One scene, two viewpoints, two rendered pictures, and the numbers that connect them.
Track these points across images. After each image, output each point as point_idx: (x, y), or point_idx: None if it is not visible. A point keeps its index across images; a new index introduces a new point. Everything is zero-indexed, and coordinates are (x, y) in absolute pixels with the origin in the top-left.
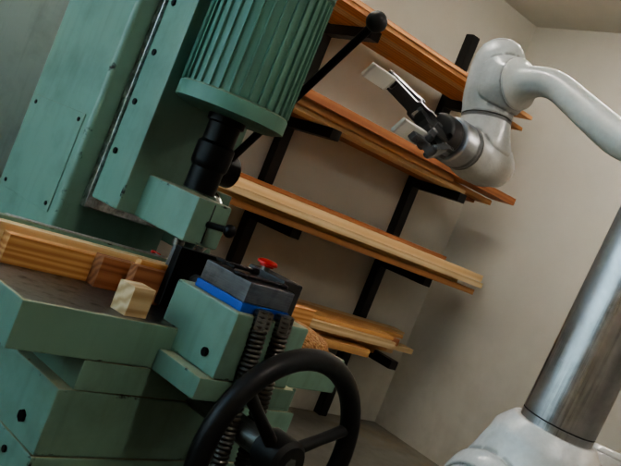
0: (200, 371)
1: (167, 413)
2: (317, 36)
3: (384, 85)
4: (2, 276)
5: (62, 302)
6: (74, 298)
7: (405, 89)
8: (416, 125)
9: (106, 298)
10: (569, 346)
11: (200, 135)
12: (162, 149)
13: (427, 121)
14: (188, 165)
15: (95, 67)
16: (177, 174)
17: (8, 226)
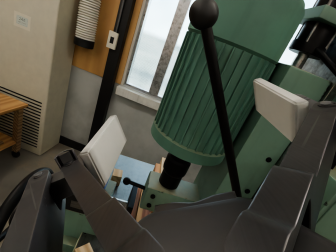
0: None
1: None
2: (181, 63)
3: (287, 128)
4: (136, 160)
5: (118, 162)
6: (125, 170)
7: (306, 129)
8: (101, 130)
9: (130, 186)
10: None
11: (215, 174)
12: (204, 172)
13: (166, 204)
14: (206, 191)
15: None
16: (201, 193)
17: (161, 163)
